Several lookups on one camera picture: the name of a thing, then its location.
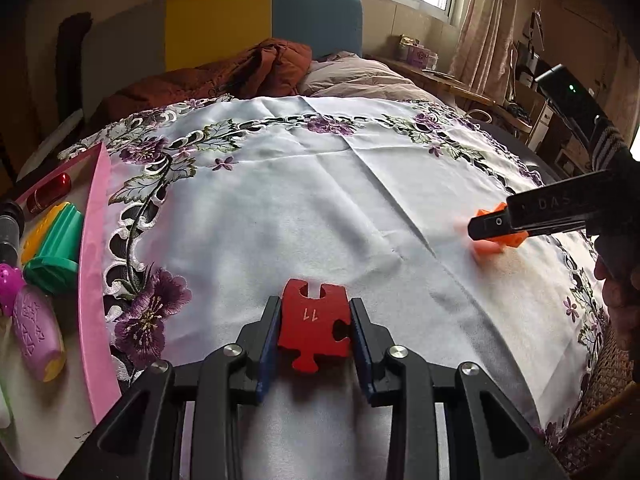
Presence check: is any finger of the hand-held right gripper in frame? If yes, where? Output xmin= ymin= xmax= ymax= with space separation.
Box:
xmin=468 ymin=207 xmax=531 ymax=240

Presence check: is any purple box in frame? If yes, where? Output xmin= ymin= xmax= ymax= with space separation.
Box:
xmin=398 ymin=35 xmax=440 ymax=71

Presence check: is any dark red metallic tube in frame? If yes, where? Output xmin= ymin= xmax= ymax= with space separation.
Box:
xmin=26 ymin=172 xmax=72 ymax=215

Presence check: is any pink cardboard box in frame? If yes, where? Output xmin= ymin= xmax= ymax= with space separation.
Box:
xmin=0 ymin=141 xmax=123 ymax=476

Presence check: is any wooden side bench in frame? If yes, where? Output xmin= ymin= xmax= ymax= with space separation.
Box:
xmin=365 ymin=55 xmax=501 ymax=111

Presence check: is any rust brown quilted jacket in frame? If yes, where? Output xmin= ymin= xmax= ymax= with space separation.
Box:
xmin=102 ymin=37 xmax=313 ymax=111

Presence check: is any orange plastic block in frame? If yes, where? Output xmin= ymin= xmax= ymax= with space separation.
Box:
xmin=470 ymin=202 xmax=531 ymax=257

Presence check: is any grey yellow blue headboard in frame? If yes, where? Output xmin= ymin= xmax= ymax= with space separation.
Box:
xmin=82 ymin=0 xmax=363 ymax=106

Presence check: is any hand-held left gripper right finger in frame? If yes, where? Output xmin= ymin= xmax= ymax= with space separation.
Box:
xmin=350 ymin=297 xmax=571 ymax=480

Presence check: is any magenta perforated dome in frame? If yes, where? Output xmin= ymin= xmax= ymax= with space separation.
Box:
xmin=0 ymin=262 xmax=26 ymax=317

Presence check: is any beige curtain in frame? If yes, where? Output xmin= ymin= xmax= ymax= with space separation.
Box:
xmin=447 ymin=0 xmax=521 ymax=96

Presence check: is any red puzzle piece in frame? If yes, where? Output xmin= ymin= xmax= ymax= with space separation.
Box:
xmin=276 ymin=277 xmax=353 ymax=375

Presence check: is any wicker chair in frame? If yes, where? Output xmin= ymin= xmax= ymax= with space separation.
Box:
xmin=542 ymin=330 xmax=640 ymax=476

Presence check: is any purple patterned bottle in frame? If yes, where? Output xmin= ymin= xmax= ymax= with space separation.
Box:
xmin=12 ymin=285 xmax=67 ymax=383

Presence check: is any person's right hand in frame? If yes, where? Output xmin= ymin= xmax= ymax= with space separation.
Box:
xmin=594 ymin=255 xmax=640 ymax=346

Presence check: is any green plastic spool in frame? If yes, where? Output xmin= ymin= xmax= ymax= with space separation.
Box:
xmin=22 ymin=206 xmax=85 ymax=296

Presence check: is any pale pink duvet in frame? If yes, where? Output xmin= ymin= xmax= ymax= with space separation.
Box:
xmin=300 ymin=52 xmax=451 ymax=106

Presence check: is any white floral embroidered tablecloth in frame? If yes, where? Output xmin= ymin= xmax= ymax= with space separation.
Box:
xmin=57 ymin=95 xmax=613 ymax=480

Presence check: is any yellow ribbed plastic piece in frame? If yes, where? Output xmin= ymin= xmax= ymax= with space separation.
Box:
xmin=20 ymin=201 xmax=71 ymax=266

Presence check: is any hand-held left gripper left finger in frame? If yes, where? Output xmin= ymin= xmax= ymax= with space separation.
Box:
xmin=57 ymin=296 xmax=283 ymax=480

